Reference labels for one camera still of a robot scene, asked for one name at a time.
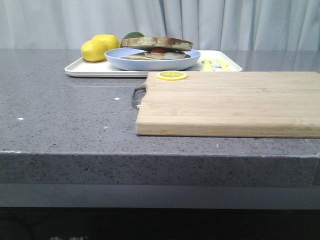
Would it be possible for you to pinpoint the front yellow lemon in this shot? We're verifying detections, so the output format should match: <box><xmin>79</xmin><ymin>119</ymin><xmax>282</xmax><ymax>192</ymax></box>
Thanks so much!
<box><xmin>81</xmin><ymin>39</ymin><xmax>107</xmax><ymax>62</ymax></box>

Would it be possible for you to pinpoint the bread slice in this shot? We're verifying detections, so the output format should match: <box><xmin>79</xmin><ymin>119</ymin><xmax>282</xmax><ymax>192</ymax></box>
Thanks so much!
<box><xmin>121</xmin><ymin>36</ymin><xmax>193</xmax><ymax>51</ymax></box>
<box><xmin>121</xmin><ymin>52</ymin><xmax>158</xmax><ymax>61</ymax></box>

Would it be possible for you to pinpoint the fried egg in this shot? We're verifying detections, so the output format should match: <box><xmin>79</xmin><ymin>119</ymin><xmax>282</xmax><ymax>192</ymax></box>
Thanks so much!
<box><xmin>144</xmin><ymin>47</ymin><xmax>186</xmax><ymax>60</ymax></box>

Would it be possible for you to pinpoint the rear yellow lemon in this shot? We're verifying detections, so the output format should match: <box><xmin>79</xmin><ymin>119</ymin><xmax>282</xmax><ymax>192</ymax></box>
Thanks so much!
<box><xmin>92</xmin><ymin>34</ymin><xmax>121</xmax><ymax>51</ymax></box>

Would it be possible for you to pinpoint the light blue round plate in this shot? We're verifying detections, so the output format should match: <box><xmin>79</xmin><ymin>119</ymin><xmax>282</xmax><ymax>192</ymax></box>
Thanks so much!
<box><xmin>105</xmin><ymin>47</ymin><xmax>201</xmax><ymax>71</ymax></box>

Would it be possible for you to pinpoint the wooden cutting board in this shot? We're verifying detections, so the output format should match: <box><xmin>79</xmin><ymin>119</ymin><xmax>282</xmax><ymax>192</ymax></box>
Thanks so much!
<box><xmin>135</xmin><ymin>71</ymin><xmax>320</xmax><ymax>138</ymax></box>

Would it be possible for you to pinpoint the white rectangular tray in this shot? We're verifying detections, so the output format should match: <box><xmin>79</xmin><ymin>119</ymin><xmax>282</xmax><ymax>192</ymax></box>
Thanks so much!
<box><xmin>64</xmin><ymin>50</ymin><xmax>243</xmax><ymax>78</ymax></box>

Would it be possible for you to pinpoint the yellow plastic knife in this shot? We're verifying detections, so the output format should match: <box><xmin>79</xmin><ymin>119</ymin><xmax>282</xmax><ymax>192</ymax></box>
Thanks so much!
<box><xmin>215</xmin><ymin>58</ymin><xmax>233</xmax><ymax>72</ymax></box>

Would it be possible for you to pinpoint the metal cutting board handle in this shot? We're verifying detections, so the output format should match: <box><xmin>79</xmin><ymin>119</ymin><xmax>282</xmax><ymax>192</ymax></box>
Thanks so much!
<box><xmin>131</xmin><ymin>83</ymin><xmax>147</xmax><ymax>110</ymax></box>

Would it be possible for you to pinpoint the grey curtain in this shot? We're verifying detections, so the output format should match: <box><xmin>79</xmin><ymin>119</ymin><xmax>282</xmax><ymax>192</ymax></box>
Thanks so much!
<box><xmin>0</xmin><ymin>0</ymin><xmax>320</xmax><ymax>51</ymax></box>

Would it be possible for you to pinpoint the green lime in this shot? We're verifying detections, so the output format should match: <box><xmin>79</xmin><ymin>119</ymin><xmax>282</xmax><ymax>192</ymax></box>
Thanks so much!
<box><xmin>120</xmin><ymin>31</ymin><xmax>145</xmax><ymax>48</ymax></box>

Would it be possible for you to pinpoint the yellow lemon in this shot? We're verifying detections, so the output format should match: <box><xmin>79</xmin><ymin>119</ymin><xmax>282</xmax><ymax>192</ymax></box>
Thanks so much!
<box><xmin>81</xmin><ymin>39</ymin><xmax>107</xmax><ymax>62</ymax></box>
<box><xmin>92</xmin><ymin>34</ymin><xmax>121</xmax><ymax>51</ymax></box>

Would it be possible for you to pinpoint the lemon slice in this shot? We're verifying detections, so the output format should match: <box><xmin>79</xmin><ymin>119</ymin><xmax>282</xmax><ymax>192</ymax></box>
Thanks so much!
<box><xmin>156</xmin><ymin>70</ymin><xmax>188</xmax><ymax>81</ymax></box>

